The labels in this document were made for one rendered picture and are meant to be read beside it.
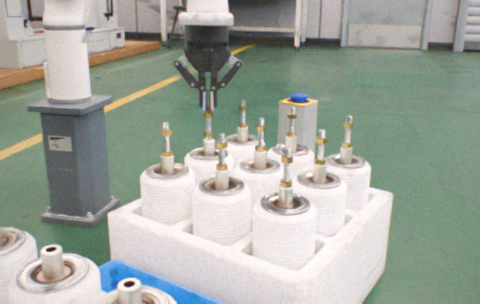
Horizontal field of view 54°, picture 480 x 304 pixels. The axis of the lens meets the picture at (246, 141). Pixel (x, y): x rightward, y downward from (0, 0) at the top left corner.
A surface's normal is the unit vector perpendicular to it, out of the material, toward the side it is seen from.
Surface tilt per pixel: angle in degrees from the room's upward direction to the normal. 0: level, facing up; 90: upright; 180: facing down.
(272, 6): 90
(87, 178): 90
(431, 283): 0
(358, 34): 90
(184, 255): 90
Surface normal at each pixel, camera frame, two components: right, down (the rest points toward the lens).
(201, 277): -0.55, 0.24
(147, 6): -0.21, 0.29
